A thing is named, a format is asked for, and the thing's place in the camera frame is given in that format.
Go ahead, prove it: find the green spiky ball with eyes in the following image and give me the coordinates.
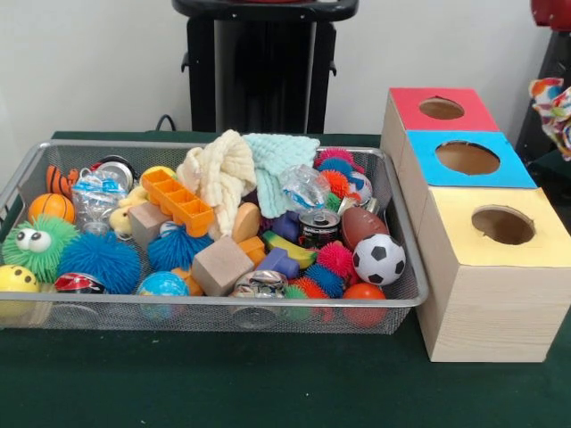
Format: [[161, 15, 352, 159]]
[[1, 213, 79, 284]]

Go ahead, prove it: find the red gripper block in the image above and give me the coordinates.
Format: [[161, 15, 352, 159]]
[[530, 0, 571, 30]]

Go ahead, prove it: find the dark green tablecloth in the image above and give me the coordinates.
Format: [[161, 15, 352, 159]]
[[525, 149, 571, 197], [0, 129, 571, 428]]

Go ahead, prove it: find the black upright bar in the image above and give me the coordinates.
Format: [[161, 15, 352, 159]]
[[515, 29, 571, 162]]

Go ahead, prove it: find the black drink can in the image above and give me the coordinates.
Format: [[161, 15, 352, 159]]
[[297, 208, 343, 249]]

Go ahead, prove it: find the cream knitted cloth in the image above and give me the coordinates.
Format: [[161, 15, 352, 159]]
[[177, 128, 259, 240]]

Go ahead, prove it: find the blue spiky ball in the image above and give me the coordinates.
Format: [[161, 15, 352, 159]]
[[57, 230, 142, 296]]

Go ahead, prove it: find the white multicolour print cloth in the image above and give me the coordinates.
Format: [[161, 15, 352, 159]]
[[528, 78, 571, 161]]

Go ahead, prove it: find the mint green cloth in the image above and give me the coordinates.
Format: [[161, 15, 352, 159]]
[[243, 132, 321, 219]]

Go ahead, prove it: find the plain wooden block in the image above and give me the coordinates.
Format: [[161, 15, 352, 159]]
[[191, 235, 255, 299]]

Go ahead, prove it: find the brown toy football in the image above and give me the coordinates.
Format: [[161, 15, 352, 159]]
[[342, 207, 390, 251]]

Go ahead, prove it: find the clear plastic bottle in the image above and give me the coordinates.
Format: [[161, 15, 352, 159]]
[[278, 163, 332, 210]]

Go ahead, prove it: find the orange toy brick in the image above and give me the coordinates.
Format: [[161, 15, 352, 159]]
[[142, 170, 216, 239]]

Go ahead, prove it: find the black and white soccer ball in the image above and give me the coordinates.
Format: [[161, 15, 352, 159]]
[[352, 234, 408, 286]]

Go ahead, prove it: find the shallow mesh bin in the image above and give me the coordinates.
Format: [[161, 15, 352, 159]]
[[0, 139, 430, 338]]

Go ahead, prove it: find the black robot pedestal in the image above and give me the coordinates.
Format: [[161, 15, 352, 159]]
[[171, 0, 360, 135]]

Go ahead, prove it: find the wooden box with three holes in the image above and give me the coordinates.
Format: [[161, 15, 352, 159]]
[[379, 87, 571, 363]]

